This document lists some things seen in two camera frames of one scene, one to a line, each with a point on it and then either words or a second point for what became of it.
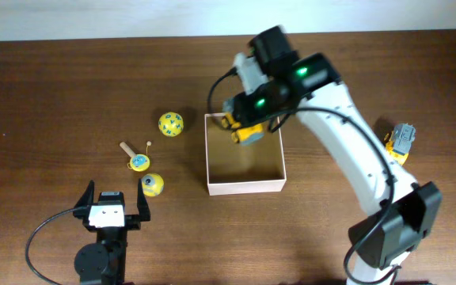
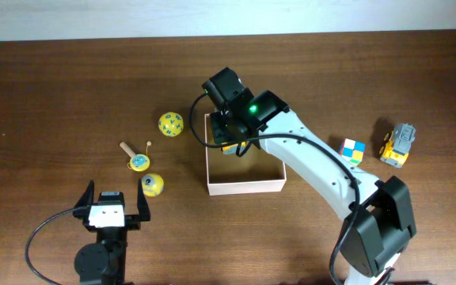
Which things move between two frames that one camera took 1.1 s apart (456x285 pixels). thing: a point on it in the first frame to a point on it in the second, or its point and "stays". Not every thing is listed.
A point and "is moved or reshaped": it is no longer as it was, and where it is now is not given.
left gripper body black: (132, 222) stays
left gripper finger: (142, 203) stays
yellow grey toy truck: (399, 140) stays
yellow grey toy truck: (243, 134) is moved or reshaped
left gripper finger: (88, 196) stays
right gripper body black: (242, 109) to (220, 129)
